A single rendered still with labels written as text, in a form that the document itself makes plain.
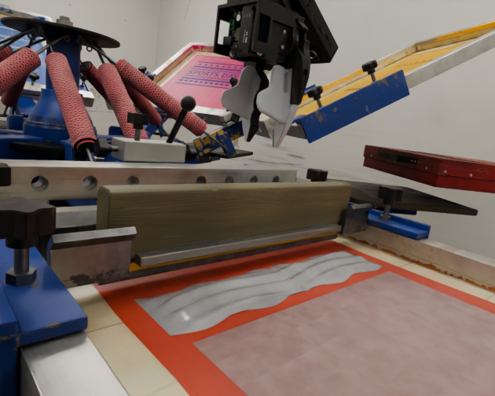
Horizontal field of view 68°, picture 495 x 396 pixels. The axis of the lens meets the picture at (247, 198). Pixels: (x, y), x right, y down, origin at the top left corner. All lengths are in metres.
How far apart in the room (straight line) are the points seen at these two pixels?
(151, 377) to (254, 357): 0.08
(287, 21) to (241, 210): 0.22
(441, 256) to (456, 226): 1.84
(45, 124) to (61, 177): 0.57
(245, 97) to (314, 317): 0.28
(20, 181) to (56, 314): 0.33
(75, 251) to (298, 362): 0.21
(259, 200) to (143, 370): 0.26
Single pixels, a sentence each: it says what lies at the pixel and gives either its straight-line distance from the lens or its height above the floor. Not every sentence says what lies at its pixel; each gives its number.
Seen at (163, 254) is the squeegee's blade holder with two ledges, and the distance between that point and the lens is 0.39.
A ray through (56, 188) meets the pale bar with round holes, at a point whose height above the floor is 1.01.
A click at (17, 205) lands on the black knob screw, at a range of 0.31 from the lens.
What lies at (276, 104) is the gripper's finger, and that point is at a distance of 0.44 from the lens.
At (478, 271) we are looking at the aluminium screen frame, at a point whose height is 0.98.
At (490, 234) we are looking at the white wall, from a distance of 2.43.
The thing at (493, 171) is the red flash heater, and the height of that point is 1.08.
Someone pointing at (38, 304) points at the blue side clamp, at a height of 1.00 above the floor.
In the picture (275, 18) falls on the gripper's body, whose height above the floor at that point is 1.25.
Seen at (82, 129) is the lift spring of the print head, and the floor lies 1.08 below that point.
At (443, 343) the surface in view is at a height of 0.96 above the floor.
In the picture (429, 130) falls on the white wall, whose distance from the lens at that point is 2.53.
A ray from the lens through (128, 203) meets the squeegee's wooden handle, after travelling 0.37.
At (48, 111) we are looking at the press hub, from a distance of 1.17.
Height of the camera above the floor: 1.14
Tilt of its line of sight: 12 degrees down
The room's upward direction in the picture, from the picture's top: 8 degrees clockwise
